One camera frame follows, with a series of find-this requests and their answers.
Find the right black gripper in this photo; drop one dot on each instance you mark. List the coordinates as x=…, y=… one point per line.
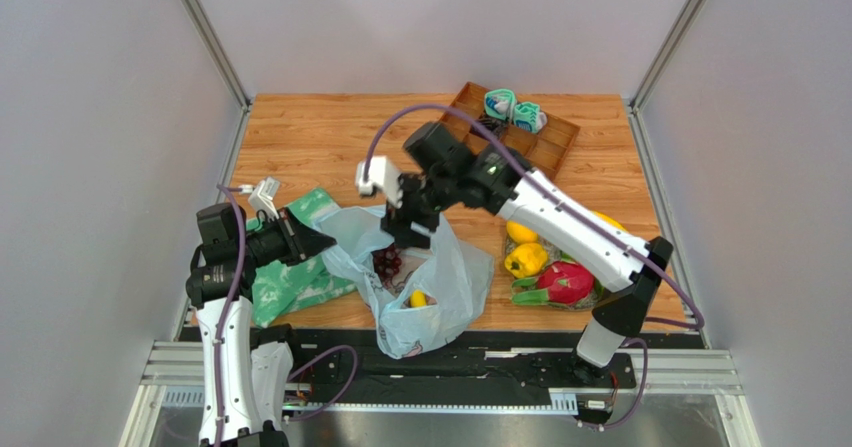
x=410, y=205

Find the teal white rolled sock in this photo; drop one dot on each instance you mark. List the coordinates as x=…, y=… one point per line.
x=529, y=117
x=500, y=104

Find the green white folded cloth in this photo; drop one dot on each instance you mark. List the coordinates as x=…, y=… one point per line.
x=279, y=289

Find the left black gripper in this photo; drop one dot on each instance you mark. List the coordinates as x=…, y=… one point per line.
x=299, y=241

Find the single yellow fake banana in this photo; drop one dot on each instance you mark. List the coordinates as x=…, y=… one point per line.
x=418, y=299

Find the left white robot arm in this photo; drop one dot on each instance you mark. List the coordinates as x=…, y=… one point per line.
x=243, y=381

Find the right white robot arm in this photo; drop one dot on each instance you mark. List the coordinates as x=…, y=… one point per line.
x=499, y=180

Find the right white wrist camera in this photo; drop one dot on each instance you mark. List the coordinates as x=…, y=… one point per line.
x=381, y=176

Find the aluminium frame rail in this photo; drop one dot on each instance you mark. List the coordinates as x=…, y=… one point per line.
x=686, y=395

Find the dark red fake grapes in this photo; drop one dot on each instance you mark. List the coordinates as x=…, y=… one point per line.
x=387, y=263

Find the black item in tray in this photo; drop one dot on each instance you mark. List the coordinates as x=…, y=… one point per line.
x=495, y=126

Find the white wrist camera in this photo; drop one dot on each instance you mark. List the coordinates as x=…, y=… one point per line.
x=261, y=196
x=381, y=176

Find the yellow fake lemon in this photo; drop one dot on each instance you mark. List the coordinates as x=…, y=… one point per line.
x=520, y=234

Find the yellow fake banana bunch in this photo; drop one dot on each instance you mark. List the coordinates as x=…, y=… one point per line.
x=610, y=221

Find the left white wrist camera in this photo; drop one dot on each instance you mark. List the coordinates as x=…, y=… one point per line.
x=261, y=196

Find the speckled round plate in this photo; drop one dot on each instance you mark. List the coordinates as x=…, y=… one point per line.
x=555, y=254

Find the yellow fake bell pepper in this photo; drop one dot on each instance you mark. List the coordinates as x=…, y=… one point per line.
x=526, y=260

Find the pink fake dragon fruit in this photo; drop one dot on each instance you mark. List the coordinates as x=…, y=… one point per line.
x=561, y=284

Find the translucent printed plastic bag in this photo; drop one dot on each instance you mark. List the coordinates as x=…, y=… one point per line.
x=454, y=274

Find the brown wooden compartment tray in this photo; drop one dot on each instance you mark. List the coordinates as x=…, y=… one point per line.
x=547, y=150

